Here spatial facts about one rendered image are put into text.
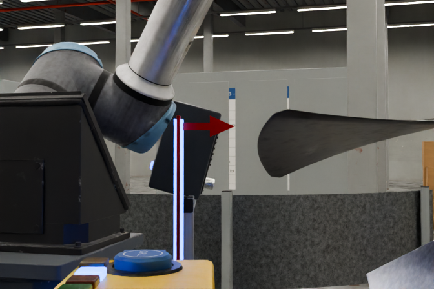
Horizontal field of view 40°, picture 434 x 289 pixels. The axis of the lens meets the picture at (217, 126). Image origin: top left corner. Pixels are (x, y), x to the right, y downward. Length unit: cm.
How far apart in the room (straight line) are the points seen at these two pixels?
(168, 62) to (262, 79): 598
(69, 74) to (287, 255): 173
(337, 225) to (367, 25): 279
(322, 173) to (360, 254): 414
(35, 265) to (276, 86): 622
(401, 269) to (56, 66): 67
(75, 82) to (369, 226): 193
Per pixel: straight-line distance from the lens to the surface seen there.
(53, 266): 84
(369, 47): 516
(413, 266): 71
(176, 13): 102
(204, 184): 128
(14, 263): 87
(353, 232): 273
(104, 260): 43
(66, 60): 110
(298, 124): 62
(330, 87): 687
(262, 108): 698
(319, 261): 267
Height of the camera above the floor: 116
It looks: 2 degrees up
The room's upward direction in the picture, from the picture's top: straight up
